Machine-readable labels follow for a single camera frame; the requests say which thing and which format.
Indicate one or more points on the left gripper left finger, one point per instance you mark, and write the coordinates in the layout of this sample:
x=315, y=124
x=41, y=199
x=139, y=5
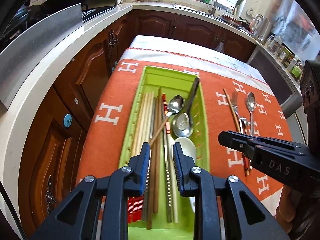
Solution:
x=76, y=217

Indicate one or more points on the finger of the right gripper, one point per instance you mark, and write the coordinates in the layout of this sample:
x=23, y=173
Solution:
x=246, y=143

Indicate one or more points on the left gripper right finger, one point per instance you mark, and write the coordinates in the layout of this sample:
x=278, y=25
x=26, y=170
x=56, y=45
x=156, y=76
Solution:
x=224, y=207

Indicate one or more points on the brown wooden chopstick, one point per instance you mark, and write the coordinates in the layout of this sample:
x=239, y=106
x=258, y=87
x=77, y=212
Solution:
x=238, y=126

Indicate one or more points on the long silver spoon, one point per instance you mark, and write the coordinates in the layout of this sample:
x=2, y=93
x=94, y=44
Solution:
x=250, y=104

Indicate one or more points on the silver fork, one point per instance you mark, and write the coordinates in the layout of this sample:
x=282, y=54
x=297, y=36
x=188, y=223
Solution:
x=234, y=100

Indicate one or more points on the small silver spoon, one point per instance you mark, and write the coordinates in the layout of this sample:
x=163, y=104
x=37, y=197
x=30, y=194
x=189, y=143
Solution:
x=244, y=125

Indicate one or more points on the kitchen faucet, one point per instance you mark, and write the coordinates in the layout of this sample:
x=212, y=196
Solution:
x=212, y=7

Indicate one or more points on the orange H-pattern cloth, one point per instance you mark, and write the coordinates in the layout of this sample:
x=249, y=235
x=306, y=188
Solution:
x=106, y=134

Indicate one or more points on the steel dishwasher front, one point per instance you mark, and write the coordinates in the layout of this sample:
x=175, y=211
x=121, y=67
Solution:
x=284, y=87

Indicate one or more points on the red striped chopstick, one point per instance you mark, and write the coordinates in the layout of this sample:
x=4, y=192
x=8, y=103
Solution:
x=138, y=206

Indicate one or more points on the white ceramic spoon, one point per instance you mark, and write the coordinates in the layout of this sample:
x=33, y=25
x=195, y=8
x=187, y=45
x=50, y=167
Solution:
x=187, y=146

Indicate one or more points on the steel chopstick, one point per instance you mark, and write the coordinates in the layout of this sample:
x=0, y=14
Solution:
x=167, y=177

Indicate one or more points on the silver spoon in tray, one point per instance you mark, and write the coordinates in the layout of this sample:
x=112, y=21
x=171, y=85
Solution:
x=175, y=105

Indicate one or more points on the crossed wooden chopstick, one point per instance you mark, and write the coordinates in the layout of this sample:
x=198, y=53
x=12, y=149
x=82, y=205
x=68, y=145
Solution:
x=160, y=129

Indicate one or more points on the green utensil tray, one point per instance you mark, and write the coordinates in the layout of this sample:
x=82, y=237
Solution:
x=170, y=82

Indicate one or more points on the dark wooden chopstick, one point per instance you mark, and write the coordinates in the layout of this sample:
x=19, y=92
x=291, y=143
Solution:
x=154, y=169

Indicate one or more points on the light bamboo chopsticks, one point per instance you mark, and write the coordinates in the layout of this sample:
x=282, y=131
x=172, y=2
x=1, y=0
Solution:
x=140, y=125

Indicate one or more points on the steel kettle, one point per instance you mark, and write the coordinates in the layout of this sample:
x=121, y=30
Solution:
x=261, y=28

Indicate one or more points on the black handled steel ladle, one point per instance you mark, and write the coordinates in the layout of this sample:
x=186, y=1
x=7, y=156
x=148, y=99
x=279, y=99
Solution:
x=182, y=124

